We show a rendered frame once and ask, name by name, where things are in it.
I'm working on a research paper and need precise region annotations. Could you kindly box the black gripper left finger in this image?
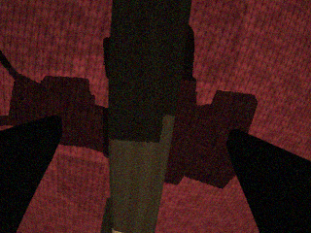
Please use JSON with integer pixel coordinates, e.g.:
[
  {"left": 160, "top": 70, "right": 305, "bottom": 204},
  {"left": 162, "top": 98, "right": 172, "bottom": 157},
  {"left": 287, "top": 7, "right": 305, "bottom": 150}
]
[{"left": 0, "top": 116, "right": 63, "bottom": 233}]

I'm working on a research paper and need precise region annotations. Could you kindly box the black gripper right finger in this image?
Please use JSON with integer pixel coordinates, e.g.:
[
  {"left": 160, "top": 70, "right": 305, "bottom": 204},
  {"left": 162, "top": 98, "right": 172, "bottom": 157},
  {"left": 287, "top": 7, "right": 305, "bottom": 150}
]
[{"left": 226, "top": 129, "right": 311, "bottom": 233}]

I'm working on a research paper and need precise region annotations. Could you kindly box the wooden post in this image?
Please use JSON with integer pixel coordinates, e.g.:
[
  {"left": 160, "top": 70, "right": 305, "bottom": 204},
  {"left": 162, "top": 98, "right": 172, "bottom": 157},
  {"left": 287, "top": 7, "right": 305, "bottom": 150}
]
[{"left": 100, "top": 198, "right": 113, "bottom": 233}]

